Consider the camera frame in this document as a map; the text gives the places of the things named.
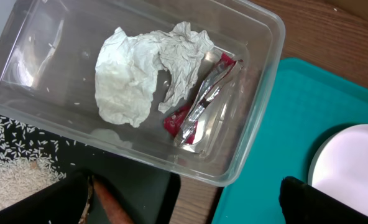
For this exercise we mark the red ketchup packet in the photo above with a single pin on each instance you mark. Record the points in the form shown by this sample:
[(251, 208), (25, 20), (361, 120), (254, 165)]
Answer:
[(182, 124)]

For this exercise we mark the spilled rice grains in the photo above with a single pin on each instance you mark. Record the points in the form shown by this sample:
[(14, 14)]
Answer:
[(28, 160)]

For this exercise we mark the orange carrot piece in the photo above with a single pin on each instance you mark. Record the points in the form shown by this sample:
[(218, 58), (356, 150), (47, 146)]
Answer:
[(113, 209)]

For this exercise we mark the clear plastic bin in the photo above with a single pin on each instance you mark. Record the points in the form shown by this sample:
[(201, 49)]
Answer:
[(48, 53)]

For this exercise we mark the brown food chunk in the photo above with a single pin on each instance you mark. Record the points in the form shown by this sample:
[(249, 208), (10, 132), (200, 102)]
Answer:
[(85, 213)]

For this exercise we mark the white green bowl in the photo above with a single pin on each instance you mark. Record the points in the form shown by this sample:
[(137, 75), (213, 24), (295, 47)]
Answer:
[(339, 167)]

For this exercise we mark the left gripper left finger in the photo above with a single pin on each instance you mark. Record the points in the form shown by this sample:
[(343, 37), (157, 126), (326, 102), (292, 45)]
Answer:
[(61, 202)]

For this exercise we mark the black tray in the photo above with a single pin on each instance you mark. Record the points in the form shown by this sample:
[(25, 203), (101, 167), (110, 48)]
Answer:
[(148, 194)]

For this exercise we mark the teal serving tray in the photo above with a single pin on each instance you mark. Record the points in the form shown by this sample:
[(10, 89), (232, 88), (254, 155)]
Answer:
[(307, 106)]

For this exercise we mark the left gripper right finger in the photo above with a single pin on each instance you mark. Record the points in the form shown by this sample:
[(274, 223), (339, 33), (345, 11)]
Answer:
[(303, 204)]

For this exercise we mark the white napkin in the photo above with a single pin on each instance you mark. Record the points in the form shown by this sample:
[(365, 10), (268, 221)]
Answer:
[(127, 69)]

